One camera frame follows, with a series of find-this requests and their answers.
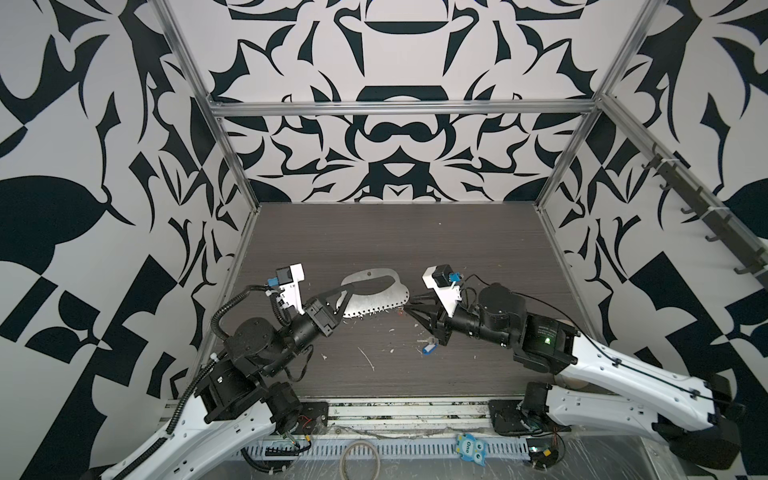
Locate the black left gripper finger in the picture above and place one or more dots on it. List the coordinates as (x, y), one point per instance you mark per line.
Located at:
(331, 296)
(339, 309)

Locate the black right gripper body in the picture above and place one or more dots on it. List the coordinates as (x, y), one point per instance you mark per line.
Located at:
(445, 321)

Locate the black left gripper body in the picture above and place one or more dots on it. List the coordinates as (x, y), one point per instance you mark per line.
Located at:
(324, 315)

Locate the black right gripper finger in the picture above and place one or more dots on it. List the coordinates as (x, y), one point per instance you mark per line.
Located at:
(423, 309)
(424, 321)

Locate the blue capped silver key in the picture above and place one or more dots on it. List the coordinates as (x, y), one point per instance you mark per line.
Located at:
(428, 348)

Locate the silver metal key holder plate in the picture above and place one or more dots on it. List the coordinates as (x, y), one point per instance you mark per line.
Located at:
(375, 291)

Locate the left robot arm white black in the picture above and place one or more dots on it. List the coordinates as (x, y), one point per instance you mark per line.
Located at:
(229, 403)

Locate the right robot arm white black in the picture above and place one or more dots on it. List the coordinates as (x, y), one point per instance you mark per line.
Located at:
(687, 413)

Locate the blue owl toy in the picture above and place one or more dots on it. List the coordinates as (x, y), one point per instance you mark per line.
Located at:
(471, 449)

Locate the beige tape roll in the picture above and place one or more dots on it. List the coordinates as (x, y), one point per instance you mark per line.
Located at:
(360, 461)

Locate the green lit circuit board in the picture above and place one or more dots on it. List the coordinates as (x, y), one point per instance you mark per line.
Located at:
(545, 452)

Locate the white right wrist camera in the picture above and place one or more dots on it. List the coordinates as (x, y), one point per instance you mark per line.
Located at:
(445, 283)

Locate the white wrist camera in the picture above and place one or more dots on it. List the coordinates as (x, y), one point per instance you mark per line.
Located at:
(445, 283)
(285, 284)

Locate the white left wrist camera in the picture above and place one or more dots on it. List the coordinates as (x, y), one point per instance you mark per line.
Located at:
(285, 284)

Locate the white slotted cable duct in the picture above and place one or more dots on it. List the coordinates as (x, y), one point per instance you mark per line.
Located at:
(326, 449)

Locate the black wall hook rack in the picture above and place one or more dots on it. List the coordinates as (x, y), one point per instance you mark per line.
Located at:
(701, 204)

